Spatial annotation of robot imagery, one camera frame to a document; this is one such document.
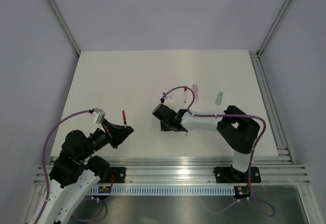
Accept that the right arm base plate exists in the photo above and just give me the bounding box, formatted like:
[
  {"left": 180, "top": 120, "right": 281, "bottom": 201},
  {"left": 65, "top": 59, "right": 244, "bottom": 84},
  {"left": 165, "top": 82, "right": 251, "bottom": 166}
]
[{"left": 213, "top": 166, "right": 262, "bottom": 183}]

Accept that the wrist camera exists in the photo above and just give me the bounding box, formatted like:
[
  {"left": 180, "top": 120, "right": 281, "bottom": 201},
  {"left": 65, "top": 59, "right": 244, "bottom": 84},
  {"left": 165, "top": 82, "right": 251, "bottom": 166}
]
[
  {"left": 91, "top": 108, "right": 105, "bottom": 126},
  {"left": 160, "top": 93, "right": 175, "bottom": 104}
]

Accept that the aluminium frame post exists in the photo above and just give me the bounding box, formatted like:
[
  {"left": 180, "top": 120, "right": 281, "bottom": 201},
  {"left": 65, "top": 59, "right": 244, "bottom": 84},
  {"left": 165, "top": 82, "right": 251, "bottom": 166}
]
[
  {"left": 46, "top": 0, "right": 82, "bottom": 56},
  {"left": 257, "top": 0, "right": 294, "bottom": 58}
]

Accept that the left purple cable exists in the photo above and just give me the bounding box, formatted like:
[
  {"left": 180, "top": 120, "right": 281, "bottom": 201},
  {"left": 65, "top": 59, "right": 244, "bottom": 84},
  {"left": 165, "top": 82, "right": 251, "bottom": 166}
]
[{"left": 33, "top": 108, "right": 109, "bottom": 222}]

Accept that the aluminium rail base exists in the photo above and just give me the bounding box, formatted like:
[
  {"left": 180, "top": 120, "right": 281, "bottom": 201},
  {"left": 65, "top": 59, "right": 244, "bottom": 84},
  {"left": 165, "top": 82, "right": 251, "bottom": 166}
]
[{"left": 33, "top": 156, "right": 310, "bottom": 185}]

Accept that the red marker pen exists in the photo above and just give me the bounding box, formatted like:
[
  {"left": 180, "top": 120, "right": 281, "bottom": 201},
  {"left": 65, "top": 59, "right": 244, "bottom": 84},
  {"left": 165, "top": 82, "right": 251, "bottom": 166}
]
[{"left": 122, "top": 110, "right": 127, "bottom": 128}]

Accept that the right aluminium frame post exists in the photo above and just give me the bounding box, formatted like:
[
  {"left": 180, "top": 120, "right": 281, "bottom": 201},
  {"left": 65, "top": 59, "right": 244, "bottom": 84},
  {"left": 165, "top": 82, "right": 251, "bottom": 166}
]
[{"left": 257, "top": 0, "right": 294, "bottom": 58}]

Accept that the green highlighter pen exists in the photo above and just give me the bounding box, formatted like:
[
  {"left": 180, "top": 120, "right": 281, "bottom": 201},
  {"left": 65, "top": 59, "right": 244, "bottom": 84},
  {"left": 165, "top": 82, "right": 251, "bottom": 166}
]
[{"left": 215, "top": 92, "right": 223, "bottom": 105}]

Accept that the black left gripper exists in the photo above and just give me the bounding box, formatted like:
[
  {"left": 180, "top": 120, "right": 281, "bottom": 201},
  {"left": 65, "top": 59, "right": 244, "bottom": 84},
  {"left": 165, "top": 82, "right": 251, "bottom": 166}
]
[{"left": 78, "top": 118, "right": 133, "bottom": 161}]

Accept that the pink highlighter pen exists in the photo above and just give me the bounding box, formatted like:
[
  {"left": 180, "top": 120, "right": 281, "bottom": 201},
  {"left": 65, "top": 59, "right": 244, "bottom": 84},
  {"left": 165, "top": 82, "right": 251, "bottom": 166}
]
[{"left": 193, "top": 84, "right": 199, "bottom": 102}]

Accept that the white slotted cable duct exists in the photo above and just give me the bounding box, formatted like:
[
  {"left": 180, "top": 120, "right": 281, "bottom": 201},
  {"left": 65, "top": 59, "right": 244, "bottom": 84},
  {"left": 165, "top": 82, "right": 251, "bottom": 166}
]
[{"left": 88, "top": 186, "right": 235, "bottom": 196}]

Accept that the left aluminium frame post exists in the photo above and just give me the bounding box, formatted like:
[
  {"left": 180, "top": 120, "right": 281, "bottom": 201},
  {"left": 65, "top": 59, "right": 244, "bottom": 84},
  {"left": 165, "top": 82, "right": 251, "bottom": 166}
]
[{"left": 46, "top": 0, "right": 82, "bottom": 56}]

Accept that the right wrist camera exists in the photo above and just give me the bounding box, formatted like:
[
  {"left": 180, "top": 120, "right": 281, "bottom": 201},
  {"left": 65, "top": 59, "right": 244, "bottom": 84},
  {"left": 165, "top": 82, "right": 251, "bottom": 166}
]
[{"left": 160, "top": 93, "right": 175, "bottom": 104}]

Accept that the right side aluminium rail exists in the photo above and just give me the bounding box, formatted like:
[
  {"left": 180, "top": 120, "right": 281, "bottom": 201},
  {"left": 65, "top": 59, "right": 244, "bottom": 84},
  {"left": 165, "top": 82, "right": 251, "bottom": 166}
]
[{"left": 249, "top": 51, "right": 295, "bottom": 164}]

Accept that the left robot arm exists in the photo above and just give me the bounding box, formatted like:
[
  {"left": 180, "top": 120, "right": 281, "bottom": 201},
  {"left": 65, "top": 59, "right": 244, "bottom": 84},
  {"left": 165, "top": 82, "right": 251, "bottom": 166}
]
[{"left": 29, "top": 120, "right": 134, "bottom": 223}]

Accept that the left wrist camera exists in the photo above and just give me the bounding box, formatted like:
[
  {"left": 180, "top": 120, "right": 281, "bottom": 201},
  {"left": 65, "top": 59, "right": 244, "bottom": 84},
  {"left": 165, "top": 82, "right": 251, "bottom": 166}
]
[{"left": 91, "top": 108, "right": 105, "bottom": 126}]

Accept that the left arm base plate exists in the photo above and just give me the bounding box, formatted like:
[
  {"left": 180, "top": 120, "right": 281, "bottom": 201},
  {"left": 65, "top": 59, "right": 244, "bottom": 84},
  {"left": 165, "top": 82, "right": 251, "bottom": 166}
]
[{"left": 98, "top": 167, "right": 126, "bottom": 184}]

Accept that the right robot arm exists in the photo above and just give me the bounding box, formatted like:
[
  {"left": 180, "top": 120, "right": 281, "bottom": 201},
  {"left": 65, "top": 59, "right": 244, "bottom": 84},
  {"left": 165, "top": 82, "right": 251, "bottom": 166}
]
[{"left": 152, "top": 103, "right": 265, "bottom": 183}]

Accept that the white red marker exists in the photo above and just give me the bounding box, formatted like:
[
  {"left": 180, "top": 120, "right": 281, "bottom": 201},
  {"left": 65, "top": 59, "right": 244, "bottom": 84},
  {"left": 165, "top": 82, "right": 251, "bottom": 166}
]
[{"left": 184, "top": 86, "right": 188, "bottom": 103}]

